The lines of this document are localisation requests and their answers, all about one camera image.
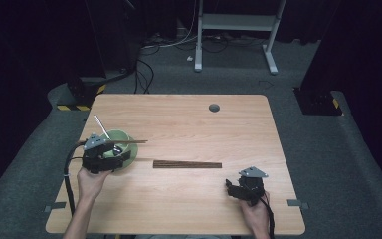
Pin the grey round table grommet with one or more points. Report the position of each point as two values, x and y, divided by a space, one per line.
214 108

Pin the white metal desk frame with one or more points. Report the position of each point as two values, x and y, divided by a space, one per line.
235 21

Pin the small white plug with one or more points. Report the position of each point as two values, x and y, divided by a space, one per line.
189 58

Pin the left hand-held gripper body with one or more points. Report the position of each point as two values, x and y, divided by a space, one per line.
96 159

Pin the grey tape strip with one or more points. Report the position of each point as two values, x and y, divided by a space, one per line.
297 203
55 206

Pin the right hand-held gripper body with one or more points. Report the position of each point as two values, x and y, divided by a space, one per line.
252 186

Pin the row of wooden chopsticks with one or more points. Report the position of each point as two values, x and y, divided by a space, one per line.
189 164

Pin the black stand base striped tape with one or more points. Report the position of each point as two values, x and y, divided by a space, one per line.
83 93
316 101

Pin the person's right hand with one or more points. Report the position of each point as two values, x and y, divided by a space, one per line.
255 215

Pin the green ceramic bowl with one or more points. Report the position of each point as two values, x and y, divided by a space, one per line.
122 136

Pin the metal spoon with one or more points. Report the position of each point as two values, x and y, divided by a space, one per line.
100 124

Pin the person's left hand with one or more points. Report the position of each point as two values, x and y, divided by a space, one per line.
91 184

